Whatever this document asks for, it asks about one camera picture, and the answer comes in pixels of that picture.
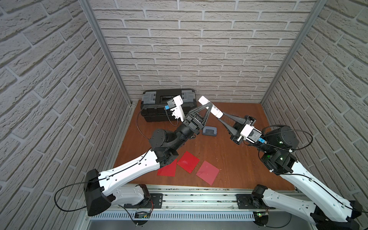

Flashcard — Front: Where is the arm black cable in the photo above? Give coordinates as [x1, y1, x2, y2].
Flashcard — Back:
[258, 125, 368, 215]
[54, 104, 180, 212]

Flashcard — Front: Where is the white glue stick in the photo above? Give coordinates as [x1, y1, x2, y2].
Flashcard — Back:
[198, 96, 224, 118]

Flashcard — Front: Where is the grey hole punch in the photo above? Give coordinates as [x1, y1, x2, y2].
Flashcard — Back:
[202, 126, 217, 137]

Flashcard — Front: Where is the dark red envelope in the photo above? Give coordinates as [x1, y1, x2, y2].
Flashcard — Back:
[196, 161, 220, 185]

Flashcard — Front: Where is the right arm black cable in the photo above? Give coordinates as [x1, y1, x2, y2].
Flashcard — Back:
[258, 125, 368, 215]

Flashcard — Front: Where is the aluminium rail frame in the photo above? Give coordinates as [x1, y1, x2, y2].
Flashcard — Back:
[77, 183, 311, 222]

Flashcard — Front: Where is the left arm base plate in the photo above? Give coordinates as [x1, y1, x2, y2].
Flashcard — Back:
[124, 193, 163, 209]

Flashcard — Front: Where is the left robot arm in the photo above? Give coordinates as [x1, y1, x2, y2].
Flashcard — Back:
[83, 102, 213, 216]

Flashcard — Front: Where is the black plastic toolbox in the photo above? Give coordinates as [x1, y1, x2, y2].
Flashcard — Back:
[140, 89, 197, 122]

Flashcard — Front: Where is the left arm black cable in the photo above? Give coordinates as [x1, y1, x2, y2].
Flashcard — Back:
[54, 104, 180, 212]

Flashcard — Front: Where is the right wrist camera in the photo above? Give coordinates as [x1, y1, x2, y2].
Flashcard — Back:
[240, 124, 266, 144]

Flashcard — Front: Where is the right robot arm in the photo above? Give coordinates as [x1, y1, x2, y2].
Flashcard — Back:
[222, 113, 363, 230]

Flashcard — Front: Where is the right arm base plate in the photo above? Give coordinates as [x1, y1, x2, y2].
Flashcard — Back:
[235, 194, 275, 209]

